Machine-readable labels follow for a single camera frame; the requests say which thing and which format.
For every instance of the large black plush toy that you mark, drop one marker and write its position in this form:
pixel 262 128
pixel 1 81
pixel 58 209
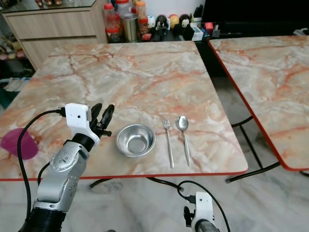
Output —
pixel 185 26

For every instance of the black television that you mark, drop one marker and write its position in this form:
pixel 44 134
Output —
pixel 256 14

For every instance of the small black plush toy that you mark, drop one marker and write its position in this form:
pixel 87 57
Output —
pixel 161 26

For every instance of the small red box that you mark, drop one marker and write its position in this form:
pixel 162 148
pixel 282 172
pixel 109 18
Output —
pixel 209 26

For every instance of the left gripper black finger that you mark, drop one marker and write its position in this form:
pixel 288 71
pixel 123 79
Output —
pixel 108 116
pixel 96 112

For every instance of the small white figurine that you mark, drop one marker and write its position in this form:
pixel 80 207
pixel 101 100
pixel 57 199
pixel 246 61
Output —
pixel 150 21

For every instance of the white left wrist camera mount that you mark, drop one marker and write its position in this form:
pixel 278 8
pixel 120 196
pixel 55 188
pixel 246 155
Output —
pixel 77 118

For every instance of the red-lidded clear plastic jar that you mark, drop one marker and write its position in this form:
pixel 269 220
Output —
pixel 112 21

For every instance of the white box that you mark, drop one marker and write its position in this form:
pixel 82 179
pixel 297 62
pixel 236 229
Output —
pixel 198 33

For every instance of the short black table leg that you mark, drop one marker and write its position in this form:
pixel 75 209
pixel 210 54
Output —
pixel 242 122

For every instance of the yellow plush toy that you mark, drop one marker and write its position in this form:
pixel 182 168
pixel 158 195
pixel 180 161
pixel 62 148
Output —
pixel 173 21

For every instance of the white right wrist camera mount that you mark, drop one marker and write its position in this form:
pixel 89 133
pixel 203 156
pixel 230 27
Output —
pixel 203 205

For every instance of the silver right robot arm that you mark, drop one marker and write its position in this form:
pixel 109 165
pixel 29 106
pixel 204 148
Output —
pixel 208 227

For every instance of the steel fork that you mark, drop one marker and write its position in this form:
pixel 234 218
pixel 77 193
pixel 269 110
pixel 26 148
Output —
pixel 169 145

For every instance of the long black table leg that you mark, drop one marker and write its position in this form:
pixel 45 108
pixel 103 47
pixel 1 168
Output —
pixel 253 172

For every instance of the green basket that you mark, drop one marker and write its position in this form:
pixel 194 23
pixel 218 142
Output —
pixel 7 94

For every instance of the orange jar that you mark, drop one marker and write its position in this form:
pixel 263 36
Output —
pixel 141 9

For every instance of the steel bowl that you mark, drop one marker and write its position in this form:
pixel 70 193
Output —
pixel 135 140

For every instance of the steel tumbler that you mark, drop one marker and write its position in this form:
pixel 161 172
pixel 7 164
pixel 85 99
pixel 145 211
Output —
pixel 130 28

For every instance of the curved black table leg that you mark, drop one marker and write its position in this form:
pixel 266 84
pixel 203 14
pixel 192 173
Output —
pixel 159 182

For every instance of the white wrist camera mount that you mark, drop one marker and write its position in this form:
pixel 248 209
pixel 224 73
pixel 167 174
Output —
pixel 203 205
pixel 77 118

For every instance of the steel spoon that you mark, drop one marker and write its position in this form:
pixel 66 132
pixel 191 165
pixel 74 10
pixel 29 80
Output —
pixel 182 123

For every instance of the light wooden cabinet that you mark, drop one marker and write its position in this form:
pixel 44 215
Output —
pixel 58 26

